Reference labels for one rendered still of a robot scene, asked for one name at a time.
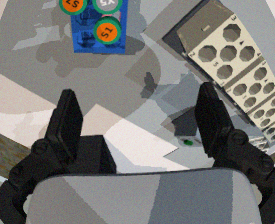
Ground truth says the blue tube rack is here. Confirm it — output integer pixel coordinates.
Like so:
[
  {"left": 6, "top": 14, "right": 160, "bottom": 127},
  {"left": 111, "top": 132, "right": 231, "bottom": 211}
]
[{"left": 71, "top": 0, "right": 128, "bottom": 54}]

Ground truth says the white tube rack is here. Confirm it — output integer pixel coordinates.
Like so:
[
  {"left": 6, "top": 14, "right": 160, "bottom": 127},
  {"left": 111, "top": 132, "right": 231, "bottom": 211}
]
[{"left": 249, "top": 135, "right": 270, "bottom": 154}]

